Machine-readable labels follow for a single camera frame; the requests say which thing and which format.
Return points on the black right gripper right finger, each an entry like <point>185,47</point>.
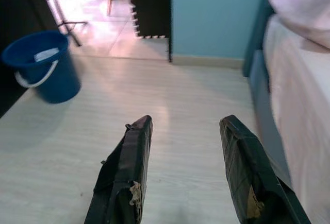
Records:
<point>247,162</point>

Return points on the black foam puzzle mat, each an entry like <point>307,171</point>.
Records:
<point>152,7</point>

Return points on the black metal stand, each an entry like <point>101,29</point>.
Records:
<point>64,20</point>

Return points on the pink patterned pillow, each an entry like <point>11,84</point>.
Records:
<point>304,10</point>

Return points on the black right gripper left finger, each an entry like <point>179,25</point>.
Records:
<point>123,170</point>

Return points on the white crumpled paper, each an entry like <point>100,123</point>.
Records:
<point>46,54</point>

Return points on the blue plastic bucket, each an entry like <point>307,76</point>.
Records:
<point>56,79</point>

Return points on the dark teal bed frame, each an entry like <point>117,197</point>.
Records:
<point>260,92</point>

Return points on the beige sheeted mattress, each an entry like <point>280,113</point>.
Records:
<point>304,105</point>

